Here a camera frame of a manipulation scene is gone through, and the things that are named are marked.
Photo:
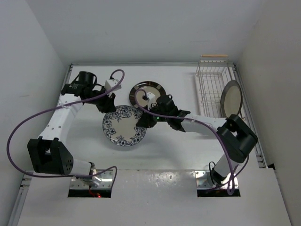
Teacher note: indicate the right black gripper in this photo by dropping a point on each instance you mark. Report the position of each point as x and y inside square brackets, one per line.
[146, 120]

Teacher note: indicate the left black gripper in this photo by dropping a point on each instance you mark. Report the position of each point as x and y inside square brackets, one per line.
[107, 105]

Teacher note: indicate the blue floral white plate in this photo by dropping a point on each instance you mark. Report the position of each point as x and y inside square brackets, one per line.
[120, 126]

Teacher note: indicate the dark rim cream plate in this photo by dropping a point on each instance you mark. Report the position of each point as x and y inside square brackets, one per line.
[231, 99]

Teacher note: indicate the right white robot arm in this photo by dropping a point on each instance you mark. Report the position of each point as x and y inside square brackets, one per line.
[236, 138]

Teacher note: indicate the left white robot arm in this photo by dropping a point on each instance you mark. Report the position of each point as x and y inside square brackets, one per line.
[48, 153]

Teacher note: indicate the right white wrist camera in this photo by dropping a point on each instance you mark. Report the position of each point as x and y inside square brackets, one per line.
[149, 97]

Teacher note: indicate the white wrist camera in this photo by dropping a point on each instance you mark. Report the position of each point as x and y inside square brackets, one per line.
[112, 84]
[149, 97]

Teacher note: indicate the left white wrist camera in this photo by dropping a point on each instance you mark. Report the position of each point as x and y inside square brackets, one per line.
[112, 84]

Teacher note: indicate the white wire dish rack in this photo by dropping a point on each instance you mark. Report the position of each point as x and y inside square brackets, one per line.
[214, 71]

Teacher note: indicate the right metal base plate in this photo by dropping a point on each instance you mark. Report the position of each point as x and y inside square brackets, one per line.
[203, 181]

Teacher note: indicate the metal base plate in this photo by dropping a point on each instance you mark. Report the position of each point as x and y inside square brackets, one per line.
[203, 181]
[101, 181]

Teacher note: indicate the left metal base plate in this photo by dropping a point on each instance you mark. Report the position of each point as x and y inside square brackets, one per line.
[101, 181]

